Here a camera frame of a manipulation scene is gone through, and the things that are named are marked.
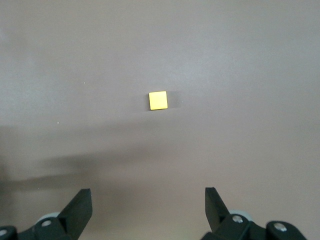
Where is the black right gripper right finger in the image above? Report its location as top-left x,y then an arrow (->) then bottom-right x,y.
199,186 -> 306,240

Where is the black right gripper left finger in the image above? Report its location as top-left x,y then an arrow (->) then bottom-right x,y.
0,188 -> 93,240

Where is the yellow wooden block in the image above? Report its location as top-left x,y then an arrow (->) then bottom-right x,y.
148,90 -> 169,111

